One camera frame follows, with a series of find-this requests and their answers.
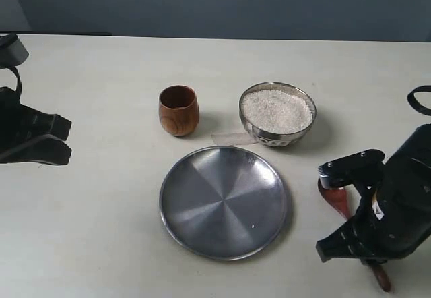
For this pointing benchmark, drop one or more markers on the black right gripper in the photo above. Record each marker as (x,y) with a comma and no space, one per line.
(393,218)

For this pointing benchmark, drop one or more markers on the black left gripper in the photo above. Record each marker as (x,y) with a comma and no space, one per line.
(19,123)

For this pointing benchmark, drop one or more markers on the red-brown wooden spoon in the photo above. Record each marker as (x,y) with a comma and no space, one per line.
(337,199)

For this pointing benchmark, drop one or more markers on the steel bowl of rice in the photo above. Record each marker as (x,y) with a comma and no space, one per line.
(276,114)

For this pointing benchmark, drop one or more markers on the round steel plate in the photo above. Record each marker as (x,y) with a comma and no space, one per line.
(224,203)

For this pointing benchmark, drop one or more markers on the brown wooden cup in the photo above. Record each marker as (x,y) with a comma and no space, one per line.
(178,110)

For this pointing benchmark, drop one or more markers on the clear tape strip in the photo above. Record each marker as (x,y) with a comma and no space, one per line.
(233,139)

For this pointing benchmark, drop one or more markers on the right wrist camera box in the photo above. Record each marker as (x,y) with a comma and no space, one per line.
(365,167)

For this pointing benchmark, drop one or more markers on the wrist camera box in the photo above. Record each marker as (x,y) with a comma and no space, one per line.
(365,167)
(12,51)

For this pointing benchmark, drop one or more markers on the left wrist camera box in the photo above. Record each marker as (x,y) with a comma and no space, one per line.
(12,51)

